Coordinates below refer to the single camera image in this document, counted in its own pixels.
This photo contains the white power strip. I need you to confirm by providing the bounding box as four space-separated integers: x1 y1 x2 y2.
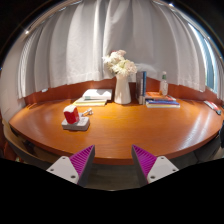
61 116 91 132

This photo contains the upright blue book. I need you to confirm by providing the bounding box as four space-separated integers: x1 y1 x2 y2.
142 70 148 98

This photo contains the thick white book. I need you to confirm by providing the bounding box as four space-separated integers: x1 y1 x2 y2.
81 88 114 101

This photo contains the white curtain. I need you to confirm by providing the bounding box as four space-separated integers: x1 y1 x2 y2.
17 0 224 102

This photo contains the white power strip cable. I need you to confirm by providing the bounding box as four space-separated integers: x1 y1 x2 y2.
79 107 95 118

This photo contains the flat blue book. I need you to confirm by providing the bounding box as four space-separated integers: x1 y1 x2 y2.
145 98 181 109

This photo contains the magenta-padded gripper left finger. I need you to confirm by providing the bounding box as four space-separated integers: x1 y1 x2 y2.
46 144 96 188

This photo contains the flat red booklet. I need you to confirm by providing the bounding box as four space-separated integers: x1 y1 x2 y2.
203 99 223 116

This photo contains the clear plastic bottle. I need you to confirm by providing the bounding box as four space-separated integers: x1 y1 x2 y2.
158 70 170 97

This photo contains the window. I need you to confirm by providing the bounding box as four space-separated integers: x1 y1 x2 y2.
195 26 218 92

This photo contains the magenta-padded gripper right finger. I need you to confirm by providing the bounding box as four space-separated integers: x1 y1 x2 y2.
131 144 180 187

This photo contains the upright dark grey book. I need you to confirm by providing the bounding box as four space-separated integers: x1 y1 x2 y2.
134 70 145 105

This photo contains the red and white charger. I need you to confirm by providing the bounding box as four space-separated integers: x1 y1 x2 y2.
63 104 81 125

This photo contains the white flower bouquet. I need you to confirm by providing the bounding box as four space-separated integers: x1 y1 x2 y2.
101 49 138 79

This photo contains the dark chair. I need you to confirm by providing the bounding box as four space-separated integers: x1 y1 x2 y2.
218 119 224 148

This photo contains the flat orange book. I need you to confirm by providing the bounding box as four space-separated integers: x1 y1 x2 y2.
144 91 177 102

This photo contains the white ceramic vase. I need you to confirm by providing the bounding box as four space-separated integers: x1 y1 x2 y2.
113 73 133 105

